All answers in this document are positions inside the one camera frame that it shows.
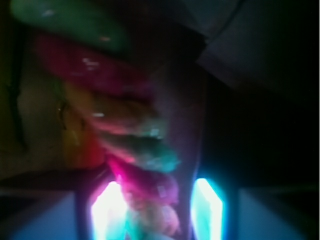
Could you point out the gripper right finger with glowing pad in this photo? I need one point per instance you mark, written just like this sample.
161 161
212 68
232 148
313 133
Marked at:
214 208

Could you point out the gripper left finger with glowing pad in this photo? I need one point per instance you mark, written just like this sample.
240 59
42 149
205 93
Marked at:
100 211

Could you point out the brown paper bag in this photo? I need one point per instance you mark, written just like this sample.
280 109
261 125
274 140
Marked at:
37 130

